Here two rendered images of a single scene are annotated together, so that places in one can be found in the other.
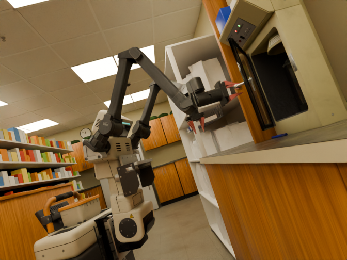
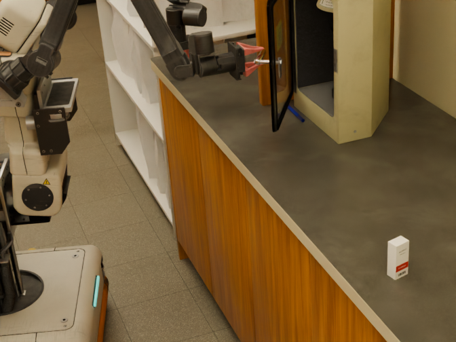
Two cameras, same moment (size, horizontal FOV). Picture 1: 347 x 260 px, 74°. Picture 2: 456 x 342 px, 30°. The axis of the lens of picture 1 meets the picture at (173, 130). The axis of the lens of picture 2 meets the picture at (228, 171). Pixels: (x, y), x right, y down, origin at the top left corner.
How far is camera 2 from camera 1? 1.72 m
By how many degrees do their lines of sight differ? 37
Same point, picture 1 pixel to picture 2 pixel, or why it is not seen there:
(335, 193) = (303, 253)
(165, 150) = not seen: outside the picture
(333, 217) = (298, 264)
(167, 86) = (157, 31)
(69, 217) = not seen: outside the picture
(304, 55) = (351, 57)
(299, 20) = (363, 8)
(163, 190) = not seen: outside the picture
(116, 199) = (22, 155)
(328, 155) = (302, 239)
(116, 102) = (62, 25)
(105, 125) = (41, 62)
